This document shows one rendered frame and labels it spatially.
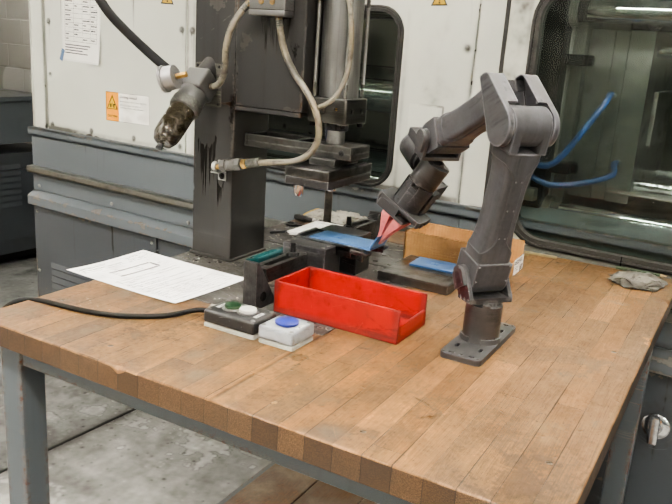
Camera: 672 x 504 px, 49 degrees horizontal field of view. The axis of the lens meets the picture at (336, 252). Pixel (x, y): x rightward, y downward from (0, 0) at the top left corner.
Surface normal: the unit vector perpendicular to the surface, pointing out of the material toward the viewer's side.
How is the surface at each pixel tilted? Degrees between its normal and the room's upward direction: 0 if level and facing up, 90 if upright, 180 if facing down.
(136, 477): 0
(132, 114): 90
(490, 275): 104
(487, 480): 0
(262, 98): 90
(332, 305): 90
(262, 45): 90
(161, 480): 0
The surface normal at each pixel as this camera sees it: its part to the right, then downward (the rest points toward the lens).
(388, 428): 0.07, -0.96
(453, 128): -0.87, 0.07
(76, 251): -0.55, 0.19
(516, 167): 0.32, 0.50
